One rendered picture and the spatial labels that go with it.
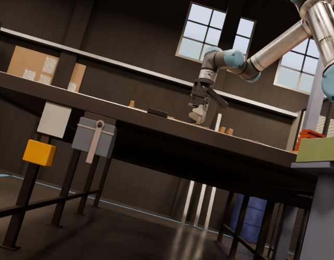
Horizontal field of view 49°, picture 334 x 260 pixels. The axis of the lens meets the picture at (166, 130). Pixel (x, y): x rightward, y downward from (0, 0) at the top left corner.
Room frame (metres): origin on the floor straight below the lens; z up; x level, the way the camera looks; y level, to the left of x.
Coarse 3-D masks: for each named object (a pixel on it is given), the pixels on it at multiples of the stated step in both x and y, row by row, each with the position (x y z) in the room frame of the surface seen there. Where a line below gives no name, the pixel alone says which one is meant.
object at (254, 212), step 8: (240, 200) 6.57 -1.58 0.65; (256, 200) 6.42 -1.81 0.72; (264, 200) 6.45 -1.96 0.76; (240, 208) 6.53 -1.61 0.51; (248, 208) 6.44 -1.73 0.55; (256, 208) 6.42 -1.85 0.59; (264, 208) 6.48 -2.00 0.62; (232, 216) 6.68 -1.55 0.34; (248, 216) 6.43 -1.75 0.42; (256, 216) 6.42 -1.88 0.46; (232, 224) 6.61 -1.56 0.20; (248, 224) 6.42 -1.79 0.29; (256, 224) 6.43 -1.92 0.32; (248, 232) 6.42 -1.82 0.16; (256, 232) 6.45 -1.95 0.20; (248, 240) 6.42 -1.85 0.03; (256, 240) 6.47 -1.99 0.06
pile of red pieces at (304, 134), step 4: (300, 132) 2.40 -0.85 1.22; (304, 132) 2.36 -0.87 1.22; (308, 132) 2.34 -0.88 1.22; (312, 132) 2.34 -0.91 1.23; (316, 132) 2.35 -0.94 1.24; (300, 136) 2.39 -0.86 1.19; (304, 136) 2.35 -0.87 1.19; (308, 136) 2.32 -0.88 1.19; (312, 136) 2.33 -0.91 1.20; (316, 136) 2.37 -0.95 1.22; (320, 136) 2.37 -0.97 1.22; (324, 136) 2.37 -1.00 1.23; (296, 144) 2.40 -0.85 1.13; (296, 148) 2.39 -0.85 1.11
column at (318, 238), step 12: (300, 168) 1.22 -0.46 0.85; (312, 168) 1.13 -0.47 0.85; (324, 168) 1.06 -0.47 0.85; (324, 180) 1.14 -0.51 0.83; (324, 192) 1.13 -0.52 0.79; (312, 204) 1.18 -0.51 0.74; (324, 204) 1.12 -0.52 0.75; (312, 216) 1.16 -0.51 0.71; (324, 216) 1.12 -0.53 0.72; (312, 228) 1.15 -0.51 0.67; (324, 228) 1.11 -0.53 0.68; (312, 240) 1.14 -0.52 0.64; (324, 240) 1.11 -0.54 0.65; (312, 252) 1.13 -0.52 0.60; (324, 252) 1.10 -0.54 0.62
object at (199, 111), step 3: (201, 105) 1.54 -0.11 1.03; (195, 108) 1.52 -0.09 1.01; (198, 108) 1.53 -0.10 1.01; (201, 108) 1.53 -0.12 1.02; (195, 111) 1.51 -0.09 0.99; (198, 111) 1.52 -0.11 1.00; (201, 111) 1.52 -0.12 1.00; (204, 111) 1.51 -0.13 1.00; (198, 114) 1.51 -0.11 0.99; (201, 114) 1.51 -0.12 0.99; (204, 114) 1.51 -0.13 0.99; (201, 117) 1.51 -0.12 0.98; (204, 117) 1.51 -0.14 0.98; (201, 120) 1.50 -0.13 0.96; (204, 120) 1.51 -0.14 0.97; (201, 123) 1.50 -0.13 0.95
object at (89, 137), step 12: (84, 120) 1.36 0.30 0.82; (96, 120) 1.37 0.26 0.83; (108, 120) 1.37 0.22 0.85; (84, 132) 1.36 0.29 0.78; (96, 132) 1.35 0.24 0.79; (108, 132) 1.35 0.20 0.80; (72, 144) 1.36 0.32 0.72; (84, 144) 1.36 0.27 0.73; (96, 144) 1.35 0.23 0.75; (108, 144) 1.35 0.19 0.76; (108, 156) 1.40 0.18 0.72
